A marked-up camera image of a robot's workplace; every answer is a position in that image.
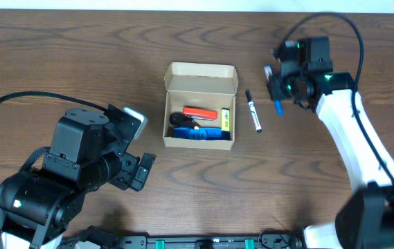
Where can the black whiteboard marker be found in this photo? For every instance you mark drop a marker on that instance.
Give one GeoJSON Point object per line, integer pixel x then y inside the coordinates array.
{"type": "Point", "coordinates": [253, 111]}

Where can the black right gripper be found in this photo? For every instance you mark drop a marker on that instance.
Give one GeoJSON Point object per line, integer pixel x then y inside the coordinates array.
{"type": "Point", "coordinates": [276, 89]}

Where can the yellow highlighter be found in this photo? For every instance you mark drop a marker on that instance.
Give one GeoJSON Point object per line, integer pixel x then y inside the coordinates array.
{"type": "Point", "coordinates": [225, 127]}

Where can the cardboard box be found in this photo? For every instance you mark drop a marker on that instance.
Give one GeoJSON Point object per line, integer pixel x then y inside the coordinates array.
{"type": "Point", "coordinates": [202, 86]}

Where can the blue plastic holder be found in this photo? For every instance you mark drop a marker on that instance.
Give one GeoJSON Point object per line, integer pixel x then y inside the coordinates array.
{"type": "Point", "coordinates": [202, 133]}

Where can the blue whiteboard marker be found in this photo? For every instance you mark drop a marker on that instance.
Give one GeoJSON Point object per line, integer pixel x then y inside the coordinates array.
{"type": "Point", "coordinates": [277, 103]}

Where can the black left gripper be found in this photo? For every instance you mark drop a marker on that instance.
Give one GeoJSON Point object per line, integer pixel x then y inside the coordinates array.
{"type": "Point", "coordinates": [127, 169]}

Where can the black correction tape dispenser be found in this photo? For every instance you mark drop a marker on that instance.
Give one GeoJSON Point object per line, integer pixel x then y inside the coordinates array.
{"type": "Point", "coordinates": [181, 120]}

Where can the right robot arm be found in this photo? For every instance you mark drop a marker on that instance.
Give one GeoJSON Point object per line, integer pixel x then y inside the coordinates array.
{"type": "Point", "coordinates": [307, 75]}

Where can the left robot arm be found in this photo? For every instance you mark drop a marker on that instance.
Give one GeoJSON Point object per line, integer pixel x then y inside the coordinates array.
{"type": "Point", "coordinates": [88, 150]}

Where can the red stapler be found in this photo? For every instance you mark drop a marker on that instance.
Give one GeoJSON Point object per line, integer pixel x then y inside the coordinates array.
{"type": "Point", "coordinates": [200, 114]}

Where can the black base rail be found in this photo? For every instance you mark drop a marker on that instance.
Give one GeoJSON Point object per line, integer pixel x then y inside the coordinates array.
{"type": "Point", "coordinates": [94, 237]}

